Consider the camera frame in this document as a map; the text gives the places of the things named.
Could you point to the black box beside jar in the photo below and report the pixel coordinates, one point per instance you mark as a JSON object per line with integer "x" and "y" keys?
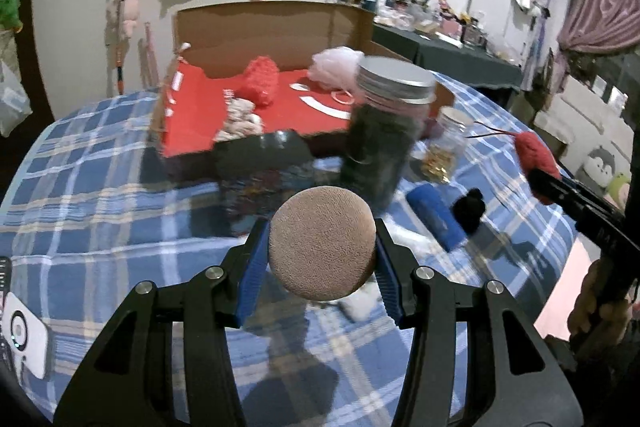
{"x": 257, "y": 174}

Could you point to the beige round powder puff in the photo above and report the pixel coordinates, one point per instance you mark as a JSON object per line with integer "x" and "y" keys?
{"x": 321, "y": 243}

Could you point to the white lace scrunchie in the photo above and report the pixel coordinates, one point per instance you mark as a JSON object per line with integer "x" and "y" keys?
{"x": 241, "y": 121}

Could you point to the pink plush on wall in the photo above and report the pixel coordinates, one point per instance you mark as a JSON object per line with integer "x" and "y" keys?
{"x": 124, "y": 15}

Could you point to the red mesh sponge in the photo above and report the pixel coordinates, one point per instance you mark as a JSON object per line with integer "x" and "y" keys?
{"x": 260, "y": 82}

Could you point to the purple curtain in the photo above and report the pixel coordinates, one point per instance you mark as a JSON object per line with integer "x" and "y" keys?
{"x": 600, "y": 27}

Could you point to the penguin plush toy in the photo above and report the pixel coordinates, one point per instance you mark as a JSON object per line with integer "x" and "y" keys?
{"x": 598, "y": 173}

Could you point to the white plastic bag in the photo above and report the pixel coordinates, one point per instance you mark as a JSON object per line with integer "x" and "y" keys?
{"x": 14, "y": 102}

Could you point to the dark red knitted scrunchie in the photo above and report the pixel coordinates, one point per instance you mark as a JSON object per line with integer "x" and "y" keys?
{"x": 537, "y": 164}

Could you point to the white device with ring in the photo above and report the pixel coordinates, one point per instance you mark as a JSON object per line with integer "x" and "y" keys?
{"x": 27, "y": 338}

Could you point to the cardboard box red lining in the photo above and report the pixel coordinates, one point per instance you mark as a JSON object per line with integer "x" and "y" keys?
{"x": 221, "y": 42}

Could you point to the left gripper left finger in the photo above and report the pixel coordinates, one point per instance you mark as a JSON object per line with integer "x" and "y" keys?
{"x": 125, "y": 377}

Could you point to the green dinosaur plush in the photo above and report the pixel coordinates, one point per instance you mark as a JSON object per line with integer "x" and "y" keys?
{"x": 10, "y": 15}

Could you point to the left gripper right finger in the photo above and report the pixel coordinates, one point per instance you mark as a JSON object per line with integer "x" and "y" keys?
{"x": 475, "y": 358}

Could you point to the blue cloth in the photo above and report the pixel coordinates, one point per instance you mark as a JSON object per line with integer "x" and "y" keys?
{"x": 427, "y": 204}

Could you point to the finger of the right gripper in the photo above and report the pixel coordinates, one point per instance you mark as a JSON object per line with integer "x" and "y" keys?
{"x": 561, "y": 191}

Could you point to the large glass jar metal lid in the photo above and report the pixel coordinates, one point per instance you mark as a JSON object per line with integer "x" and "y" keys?
{"x": 392, "y": 101}

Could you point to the white bath loofah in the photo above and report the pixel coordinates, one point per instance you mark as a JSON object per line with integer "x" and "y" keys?
{"x": 336, "y": 68}

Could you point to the black knitted scrunchie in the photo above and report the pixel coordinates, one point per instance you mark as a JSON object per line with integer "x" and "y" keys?
{"x": 468, "y": 210}

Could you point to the dark green covered side table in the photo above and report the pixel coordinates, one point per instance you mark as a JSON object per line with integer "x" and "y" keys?
{"x": 474, "y": 68}

